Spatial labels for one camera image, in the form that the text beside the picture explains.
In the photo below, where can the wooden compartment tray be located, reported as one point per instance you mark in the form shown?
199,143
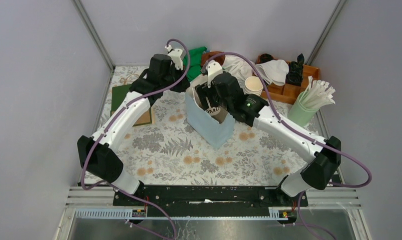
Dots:
287,93

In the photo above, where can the stack of paper cups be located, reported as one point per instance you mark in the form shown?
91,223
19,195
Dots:
253,85

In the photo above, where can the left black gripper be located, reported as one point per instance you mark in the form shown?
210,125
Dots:
182,86

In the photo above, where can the white paper coffee cup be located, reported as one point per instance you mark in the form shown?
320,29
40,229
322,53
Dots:
218,113

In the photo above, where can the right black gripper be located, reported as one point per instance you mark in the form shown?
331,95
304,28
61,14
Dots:
203,91

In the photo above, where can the white wrapped straws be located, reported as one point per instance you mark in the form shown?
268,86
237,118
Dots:
318,93

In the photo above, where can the black plastic bags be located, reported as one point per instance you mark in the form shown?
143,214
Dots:
295,74

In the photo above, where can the green cloth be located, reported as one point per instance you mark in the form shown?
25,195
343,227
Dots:
194,68

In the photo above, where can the green paper bag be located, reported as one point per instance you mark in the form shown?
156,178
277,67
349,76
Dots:
118,95

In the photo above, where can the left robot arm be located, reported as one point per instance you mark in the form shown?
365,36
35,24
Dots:
97,153

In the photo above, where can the green straw holder cup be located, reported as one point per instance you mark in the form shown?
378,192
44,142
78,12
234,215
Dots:
300,114

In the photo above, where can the light blue paper bag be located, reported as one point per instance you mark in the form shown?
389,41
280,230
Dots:
213,133

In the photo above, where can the white cloth on tray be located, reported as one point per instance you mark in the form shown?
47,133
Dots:
273,72

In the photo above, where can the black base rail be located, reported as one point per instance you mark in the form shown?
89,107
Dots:
209,201

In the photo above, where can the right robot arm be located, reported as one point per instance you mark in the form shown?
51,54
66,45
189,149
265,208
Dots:
321,155

